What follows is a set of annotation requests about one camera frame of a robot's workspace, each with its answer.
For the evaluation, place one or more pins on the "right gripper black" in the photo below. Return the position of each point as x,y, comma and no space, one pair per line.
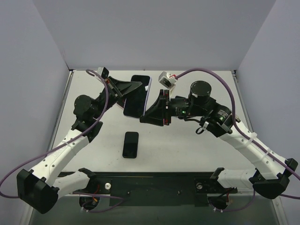
166,107

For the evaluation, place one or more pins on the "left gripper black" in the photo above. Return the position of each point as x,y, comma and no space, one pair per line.
115,87

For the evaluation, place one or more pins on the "large phone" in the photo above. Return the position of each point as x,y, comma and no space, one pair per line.
135,106

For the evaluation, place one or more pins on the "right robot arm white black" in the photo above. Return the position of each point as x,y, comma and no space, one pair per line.
270,176

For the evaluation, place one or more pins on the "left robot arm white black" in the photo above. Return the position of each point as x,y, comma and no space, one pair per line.
40,187

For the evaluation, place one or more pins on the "small black phone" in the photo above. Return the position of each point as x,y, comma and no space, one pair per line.
130,146

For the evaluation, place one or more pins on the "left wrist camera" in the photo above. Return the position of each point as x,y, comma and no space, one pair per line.
103,72

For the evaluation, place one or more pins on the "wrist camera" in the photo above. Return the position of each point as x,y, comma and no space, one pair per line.
103,72
168,80

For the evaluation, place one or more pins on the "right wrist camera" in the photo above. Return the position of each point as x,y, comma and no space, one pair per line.
168,80

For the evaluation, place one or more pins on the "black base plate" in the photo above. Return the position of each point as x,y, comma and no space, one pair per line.
160,188

